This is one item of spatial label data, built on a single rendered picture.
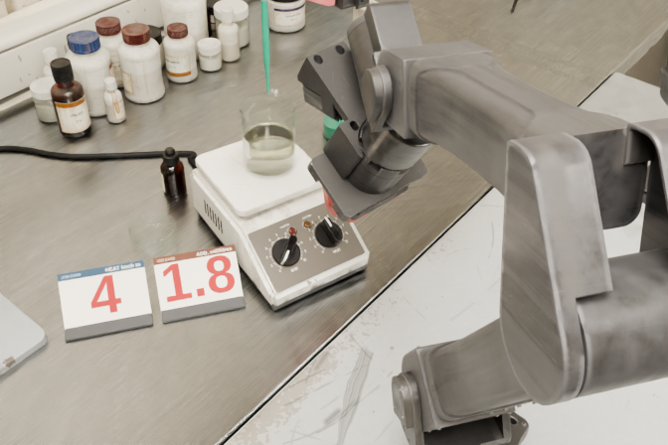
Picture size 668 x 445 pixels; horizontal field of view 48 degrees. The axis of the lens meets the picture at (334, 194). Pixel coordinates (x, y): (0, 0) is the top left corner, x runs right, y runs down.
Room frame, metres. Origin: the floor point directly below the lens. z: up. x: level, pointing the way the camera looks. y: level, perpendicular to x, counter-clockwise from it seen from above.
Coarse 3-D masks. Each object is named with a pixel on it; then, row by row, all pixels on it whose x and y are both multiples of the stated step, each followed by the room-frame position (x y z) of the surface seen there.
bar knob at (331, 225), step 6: (324, 222) 0.62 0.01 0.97; (330, 222) 0.62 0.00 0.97; (318, 228) 0.62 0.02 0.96; (324, 228) 0.62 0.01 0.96; (330, 228) 0.61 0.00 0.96; (336, 228) 0.62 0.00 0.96; (318, 234) 0.62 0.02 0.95; (324, 234) 0.62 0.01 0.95; (330, 234) 0.61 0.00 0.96; (336, 234) 0.61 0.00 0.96; (342, 234) 0.62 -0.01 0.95; (318, 240) 0.61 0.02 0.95; (324, 240) 0.61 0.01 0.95; (330, 240) 0.61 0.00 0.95; (336, 240) 0.60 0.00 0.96; (324, 246) 0.61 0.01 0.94; (330, 246) 0.61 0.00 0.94
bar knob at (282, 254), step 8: (280, 240) 0.60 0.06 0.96; (288, 240) 0.59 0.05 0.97; (296, 240) 0.59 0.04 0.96; (272, 248) 0.59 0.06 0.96; (280, 248) 0.59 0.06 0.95; (288, 248) 0.58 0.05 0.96; (296, 248) 0.59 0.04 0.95; (272, 256) 0.58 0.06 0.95; (280, 256) 0.58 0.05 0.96; (288, 256) 0.57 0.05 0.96; (296, 256) 0.59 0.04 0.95; (280, 264) 0.57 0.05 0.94; (288, 264) 0.58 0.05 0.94
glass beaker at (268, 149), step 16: (256, 96) 0.72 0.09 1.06; (272, 96) 0.73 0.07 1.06; (288, 96) 0.72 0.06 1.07; (240, 112) 0.68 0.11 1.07; (256, 112) 0.72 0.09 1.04; (272, 112) 0.72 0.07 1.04; (288, 112) 0.71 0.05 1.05; (256, 128) 0.67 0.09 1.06; (272, 128) 0.67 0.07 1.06; (288, 128) 0.68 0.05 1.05; (256, 144) 0.67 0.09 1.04; (272, 144) 0.67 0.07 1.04; (288, 144) 0.68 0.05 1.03; (256, 160) 0.67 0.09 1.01; (272, 160) 0.67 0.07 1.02; (288, 160) 0.68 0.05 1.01; (256, 176) 0.67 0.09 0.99; (272, 176) 0.67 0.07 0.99
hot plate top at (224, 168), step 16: (240, 144) 0.73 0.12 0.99; (208, 160) 0.70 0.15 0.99; (224, 160) 0.70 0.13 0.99; (240, 160) 0.70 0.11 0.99; (304, 160) 0.71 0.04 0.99; (208, 176) 0.67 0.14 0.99; (224, 176) 0.67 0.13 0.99; (240, 176) 0.67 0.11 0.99; (288, 176) 0.67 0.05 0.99; (304, 176) 0.68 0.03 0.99; (224, 192) 0.64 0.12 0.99; (240, 192) 0.64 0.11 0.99; (256, 192) 0.64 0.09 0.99; (272, 192) 0.64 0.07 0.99; (288, 192) 0.65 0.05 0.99; (304, 192) 0.65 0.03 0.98; (240, 208) 0.62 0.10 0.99; (256, 208) 0.62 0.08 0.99
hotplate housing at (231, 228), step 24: (192, 192) 0.70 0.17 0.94; (216, 192) 0.66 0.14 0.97; (312, 192) 0.67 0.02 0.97; (216, 216) 0.65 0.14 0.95; (264, 216) 0.62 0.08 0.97; (288, 216) 0.63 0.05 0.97; (240, 240) 0.60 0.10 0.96; (360, 240) 0.62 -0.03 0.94; (240, 264) 0.60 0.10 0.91; (360, 264) 0.61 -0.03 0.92; (264, 288) 0.55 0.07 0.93; (288, 288) 0.56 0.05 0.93; (312, 288) 0.57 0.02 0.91
